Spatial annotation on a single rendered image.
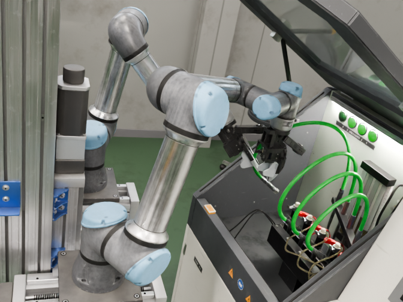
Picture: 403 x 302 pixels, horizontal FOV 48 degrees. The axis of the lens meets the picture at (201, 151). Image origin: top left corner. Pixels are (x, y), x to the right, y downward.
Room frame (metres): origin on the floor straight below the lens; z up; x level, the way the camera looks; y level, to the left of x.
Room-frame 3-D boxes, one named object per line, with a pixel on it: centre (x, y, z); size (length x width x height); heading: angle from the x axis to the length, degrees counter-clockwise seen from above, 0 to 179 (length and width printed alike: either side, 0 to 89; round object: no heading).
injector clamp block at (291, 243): (1.39, -0.46, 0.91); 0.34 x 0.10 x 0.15; 29
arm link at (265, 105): (1.35, -0.17, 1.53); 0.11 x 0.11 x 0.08; 55
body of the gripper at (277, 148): (1.42, -0.24, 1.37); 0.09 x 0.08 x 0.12; 119
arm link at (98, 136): (1.47, 0.40, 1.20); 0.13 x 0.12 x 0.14; 3
